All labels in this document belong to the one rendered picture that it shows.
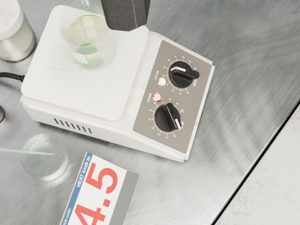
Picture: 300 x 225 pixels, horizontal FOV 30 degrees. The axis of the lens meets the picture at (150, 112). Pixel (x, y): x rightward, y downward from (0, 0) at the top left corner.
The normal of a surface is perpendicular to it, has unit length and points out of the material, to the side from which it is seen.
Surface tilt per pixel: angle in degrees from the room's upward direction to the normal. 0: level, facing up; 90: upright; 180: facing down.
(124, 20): 89
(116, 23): 89
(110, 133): 90
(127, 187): 0
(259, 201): 0
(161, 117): 30
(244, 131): 0
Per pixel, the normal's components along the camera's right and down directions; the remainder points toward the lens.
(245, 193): -0.05, -0.33
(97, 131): -0.29, 0.91
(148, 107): 0.43, -0.15
